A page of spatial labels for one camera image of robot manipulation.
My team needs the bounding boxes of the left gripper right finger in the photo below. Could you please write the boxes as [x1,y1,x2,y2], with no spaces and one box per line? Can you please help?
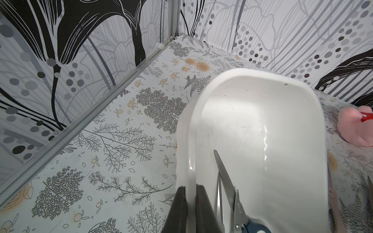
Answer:
[195,184,221,233]

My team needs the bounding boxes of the black small scissors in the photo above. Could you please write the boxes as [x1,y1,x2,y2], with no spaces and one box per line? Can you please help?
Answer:
[216,173,225,233]

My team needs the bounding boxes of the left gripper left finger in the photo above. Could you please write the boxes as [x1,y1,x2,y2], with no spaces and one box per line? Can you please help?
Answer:
[161,186,187,233]

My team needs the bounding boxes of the pink plush pig toy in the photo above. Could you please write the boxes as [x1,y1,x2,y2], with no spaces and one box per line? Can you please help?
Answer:
[337,106,373,147]

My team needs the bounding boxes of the white plastic storage box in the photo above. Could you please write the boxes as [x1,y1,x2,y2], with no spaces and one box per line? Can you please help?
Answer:
[176,68,329,233]

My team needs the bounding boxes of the dark blue handled scissors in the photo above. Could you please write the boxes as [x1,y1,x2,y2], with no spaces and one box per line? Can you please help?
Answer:
[214,150,271,233]

